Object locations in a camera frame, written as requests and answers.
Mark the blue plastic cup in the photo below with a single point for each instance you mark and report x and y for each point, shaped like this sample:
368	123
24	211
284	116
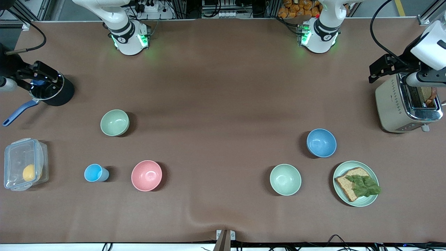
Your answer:
93	173

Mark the light green bowl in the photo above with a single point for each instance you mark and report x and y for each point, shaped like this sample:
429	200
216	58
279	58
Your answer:
114	122
285	179

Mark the light green plate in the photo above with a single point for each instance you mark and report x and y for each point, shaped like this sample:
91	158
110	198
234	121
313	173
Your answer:
339	167

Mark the orange snack bags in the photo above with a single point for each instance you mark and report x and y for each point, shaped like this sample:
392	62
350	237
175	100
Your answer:
296	8

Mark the glass lid blue knob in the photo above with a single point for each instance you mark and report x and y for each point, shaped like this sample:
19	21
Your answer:
45	93

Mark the beige chrome toaster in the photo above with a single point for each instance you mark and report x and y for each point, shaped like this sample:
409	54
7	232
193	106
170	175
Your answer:
390	108

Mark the clear plastic lidded container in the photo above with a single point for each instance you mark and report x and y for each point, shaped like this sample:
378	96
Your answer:
21	157

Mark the blue bowl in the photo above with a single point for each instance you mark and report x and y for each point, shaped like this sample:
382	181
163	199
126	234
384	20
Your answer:
321	143

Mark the yellow lemon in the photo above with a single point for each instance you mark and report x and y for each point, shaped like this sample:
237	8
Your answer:
29	173

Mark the pink bowl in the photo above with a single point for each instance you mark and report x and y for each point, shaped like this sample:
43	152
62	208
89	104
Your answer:
146	175

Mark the toast slice in toaster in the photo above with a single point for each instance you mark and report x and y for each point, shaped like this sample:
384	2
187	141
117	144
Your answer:
429	96

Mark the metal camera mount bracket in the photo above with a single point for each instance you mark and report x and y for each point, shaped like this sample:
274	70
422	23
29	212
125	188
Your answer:
224	240

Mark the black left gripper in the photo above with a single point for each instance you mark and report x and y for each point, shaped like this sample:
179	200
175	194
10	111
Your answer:
406	58

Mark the white long power strip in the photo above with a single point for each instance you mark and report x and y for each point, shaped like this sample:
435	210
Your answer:
226	14

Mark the green lettuce leaf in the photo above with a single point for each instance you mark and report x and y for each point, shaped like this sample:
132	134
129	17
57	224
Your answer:
364	186

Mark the aluminium frame post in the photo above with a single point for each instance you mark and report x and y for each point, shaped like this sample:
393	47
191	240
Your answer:
430	14
33	12

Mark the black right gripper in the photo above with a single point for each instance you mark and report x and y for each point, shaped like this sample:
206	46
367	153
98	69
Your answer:
11	67

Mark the brown bread slice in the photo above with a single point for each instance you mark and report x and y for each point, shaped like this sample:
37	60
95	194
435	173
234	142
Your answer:
346	190

